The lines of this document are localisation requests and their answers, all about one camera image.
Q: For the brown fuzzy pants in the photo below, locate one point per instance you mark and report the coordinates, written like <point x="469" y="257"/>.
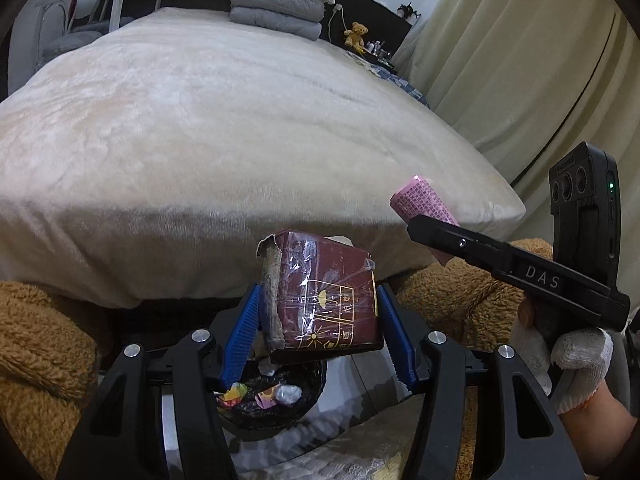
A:
<point x="40" y="350"/>

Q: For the maroon cardboard box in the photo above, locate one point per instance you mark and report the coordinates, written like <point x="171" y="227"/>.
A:
<point x="325" y="310"/>

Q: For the cluster of small bottles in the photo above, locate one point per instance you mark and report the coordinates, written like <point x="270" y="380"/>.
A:
<point x="379" y="51"/>

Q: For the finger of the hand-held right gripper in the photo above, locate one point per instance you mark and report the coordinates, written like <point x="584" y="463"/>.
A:
<point x="450" y="240"/>

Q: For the folded grey duvet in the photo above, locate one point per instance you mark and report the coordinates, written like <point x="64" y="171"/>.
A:
<point x="275" y="12"/>

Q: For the brown teddy bear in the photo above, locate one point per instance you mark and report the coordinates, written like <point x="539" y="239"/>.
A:
<point x="355" y="35"/>

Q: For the person's right hand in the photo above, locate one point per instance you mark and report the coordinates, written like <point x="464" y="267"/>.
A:
<point x="582" y="355"/>

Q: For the black toy figure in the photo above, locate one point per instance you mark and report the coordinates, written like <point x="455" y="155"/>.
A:
<point x="409" y="11"/>

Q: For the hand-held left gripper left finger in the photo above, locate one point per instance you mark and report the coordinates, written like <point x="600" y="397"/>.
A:
<point x="242" y="335"/>

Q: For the beige plush bed blanket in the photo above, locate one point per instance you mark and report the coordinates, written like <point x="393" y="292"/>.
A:
<point x="200" y="135"/>

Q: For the black trash bin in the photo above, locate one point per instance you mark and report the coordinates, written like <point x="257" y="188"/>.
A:
<point x="260" y="417"/>

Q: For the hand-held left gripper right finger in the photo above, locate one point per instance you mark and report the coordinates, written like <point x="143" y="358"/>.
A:
<point x="397" y="340"/>

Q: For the person's right forearm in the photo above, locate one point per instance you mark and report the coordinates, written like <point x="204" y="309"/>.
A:
<point x="600" y="435"/>

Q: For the blue patterned cloth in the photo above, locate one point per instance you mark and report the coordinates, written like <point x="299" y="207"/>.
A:
<point x="400" y="85"/>

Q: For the pink printed packet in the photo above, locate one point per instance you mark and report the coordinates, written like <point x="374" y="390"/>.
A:
<point x="422" y="202"/>

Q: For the cream curtain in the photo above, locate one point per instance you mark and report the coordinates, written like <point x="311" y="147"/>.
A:
<point x="500" y="60"/>

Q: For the white chair grey cushion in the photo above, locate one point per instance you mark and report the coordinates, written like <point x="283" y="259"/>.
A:
<point x="115" y="5"/>

